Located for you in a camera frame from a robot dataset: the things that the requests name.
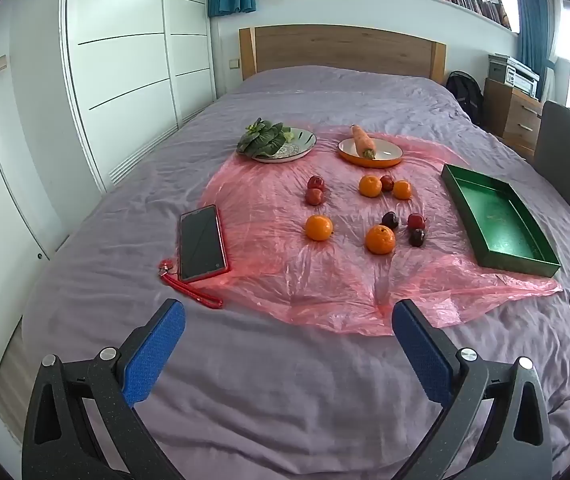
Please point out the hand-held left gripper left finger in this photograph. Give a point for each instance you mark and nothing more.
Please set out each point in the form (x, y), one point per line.
(157, 350)

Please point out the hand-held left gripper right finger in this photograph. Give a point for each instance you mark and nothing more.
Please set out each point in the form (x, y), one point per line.
(422, 355)

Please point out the dark plum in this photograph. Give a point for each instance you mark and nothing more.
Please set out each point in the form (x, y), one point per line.
(390, 220)
(418, 238)

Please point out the green metal tray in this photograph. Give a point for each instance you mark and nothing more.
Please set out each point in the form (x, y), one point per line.
(500, 220)

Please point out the orange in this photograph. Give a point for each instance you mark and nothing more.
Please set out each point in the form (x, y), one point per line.
(370, 186)
(380, 239)
(319, 227)
(402, 190)

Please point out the red apple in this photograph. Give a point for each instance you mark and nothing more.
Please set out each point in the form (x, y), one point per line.
(416, 220)
(388, 183)
(314, 197)
(316, 182)

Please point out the smartphone in red case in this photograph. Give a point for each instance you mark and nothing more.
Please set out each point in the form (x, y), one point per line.
(201, 242)

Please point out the pink plastic sheet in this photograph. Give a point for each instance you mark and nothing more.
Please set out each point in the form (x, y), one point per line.
(265, 200)

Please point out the wooden drawer cabinet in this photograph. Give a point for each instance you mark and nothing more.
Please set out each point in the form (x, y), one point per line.
(512, 115)

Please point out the orange rimmed plate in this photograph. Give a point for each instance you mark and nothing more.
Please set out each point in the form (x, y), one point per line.
(387, 152)

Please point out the carrot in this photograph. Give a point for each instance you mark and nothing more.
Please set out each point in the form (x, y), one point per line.
(362, 140)

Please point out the white door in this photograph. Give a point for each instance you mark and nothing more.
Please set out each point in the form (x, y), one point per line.
(5, 185)

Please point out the black backpack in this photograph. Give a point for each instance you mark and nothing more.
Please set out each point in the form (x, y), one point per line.
(465, 95)

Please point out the white printer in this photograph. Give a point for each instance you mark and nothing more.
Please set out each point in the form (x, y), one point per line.
(512, 72)

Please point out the small bok choy piece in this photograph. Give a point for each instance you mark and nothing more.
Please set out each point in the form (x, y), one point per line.
(290, 135)

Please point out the white wardrobe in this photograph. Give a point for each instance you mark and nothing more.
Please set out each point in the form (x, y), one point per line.
(125, 60)

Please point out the wooden headboard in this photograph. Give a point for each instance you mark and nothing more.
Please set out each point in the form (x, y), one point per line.
(345, 50)

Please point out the beige wall switch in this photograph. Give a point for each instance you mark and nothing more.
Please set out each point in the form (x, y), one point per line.
(0, 63)

